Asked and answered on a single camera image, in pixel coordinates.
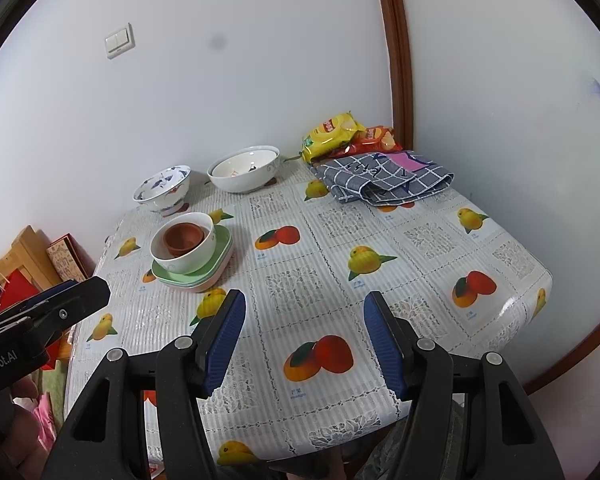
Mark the red chips bag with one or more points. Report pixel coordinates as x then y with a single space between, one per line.
380 137

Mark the pink square plate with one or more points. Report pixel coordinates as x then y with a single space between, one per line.
207 289

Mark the person's left hand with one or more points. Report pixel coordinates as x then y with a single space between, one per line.
24 392

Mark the red paper bag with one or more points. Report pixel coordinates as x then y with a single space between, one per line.
17 285

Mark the small brown bowl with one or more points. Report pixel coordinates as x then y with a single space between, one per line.
182 232
177 250

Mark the pink bag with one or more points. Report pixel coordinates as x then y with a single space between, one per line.
42 415

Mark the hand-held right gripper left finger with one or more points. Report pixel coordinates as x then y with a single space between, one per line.
225 345

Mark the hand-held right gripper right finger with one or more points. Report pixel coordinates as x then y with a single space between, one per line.
385 345

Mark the grey checkered cloth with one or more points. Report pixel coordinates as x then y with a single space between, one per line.
380 180

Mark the green cloth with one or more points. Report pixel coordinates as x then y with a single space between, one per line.
55 385

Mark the person's grey pants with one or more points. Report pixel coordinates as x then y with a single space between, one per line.
380 455

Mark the large white bowl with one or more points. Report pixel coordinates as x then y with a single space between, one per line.
245 180

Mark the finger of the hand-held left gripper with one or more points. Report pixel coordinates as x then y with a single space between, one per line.
75 305
40 296

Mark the green square plate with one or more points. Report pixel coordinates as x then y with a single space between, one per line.
222 245

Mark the white wall light switch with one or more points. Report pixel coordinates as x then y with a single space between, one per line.
120 40

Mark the blue patterned porcelain bowl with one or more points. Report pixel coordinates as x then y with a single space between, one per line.
165 195

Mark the white porcelain bowl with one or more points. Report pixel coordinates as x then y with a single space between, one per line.
190 257

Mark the brown wooden baseboard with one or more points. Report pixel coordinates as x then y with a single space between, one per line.
580 350

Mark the yellow chips bag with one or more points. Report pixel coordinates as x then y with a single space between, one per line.
330 132

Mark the fruit print tablecloth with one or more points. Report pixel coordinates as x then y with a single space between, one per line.
330 280

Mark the brown wooden door frame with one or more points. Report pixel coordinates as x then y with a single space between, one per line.
395 60

